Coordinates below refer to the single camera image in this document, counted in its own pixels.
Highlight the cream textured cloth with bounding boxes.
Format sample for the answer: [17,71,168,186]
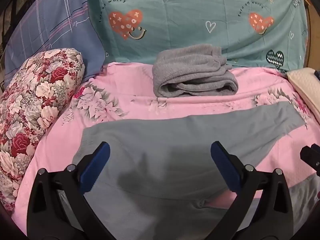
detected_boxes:
[286,68,320,122]

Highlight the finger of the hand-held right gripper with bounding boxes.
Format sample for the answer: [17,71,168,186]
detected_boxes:
[300,144,320,178]

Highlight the red floral pillow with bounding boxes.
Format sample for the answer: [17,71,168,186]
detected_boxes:
[0,47,85,212]

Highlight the teal heart-print pillow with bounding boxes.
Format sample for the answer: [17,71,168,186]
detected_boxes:
[87,0,309,72]

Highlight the thin grey pants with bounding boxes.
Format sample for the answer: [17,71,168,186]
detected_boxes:
[57,102,319,240]

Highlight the black headboard frame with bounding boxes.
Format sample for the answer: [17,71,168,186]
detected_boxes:
[0,0,35,53]

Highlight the pink floral bedsheet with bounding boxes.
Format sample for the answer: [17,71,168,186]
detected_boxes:
[11,61,320,240]

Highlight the blue plaid pillow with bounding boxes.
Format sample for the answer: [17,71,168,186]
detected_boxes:
[4,0,107,80]

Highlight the folded grey fleece pants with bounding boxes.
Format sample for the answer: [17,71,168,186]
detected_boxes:
[152,44,239,98]

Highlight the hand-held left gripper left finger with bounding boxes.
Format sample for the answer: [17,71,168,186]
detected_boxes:
[26,141,117,240]

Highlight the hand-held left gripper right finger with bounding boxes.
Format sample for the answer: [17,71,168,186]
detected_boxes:
[210,141,294,240]

